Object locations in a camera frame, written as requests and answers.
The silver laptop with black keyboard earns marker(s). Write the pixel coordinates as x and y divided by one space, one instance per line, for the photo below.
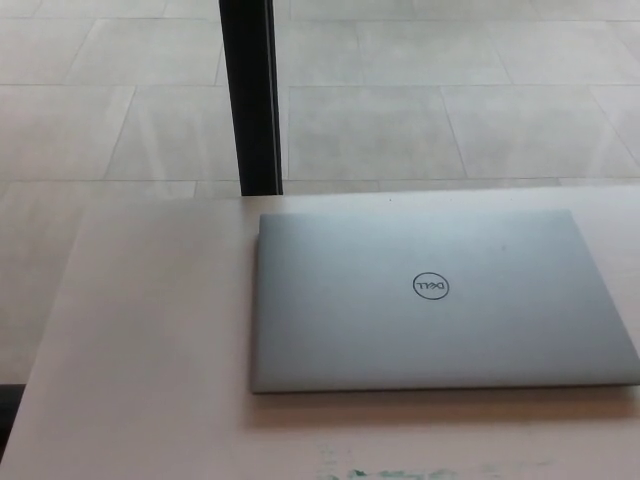
400 330

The black vertical post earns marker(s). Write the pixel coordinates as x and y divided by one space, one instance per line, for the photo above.
250 95

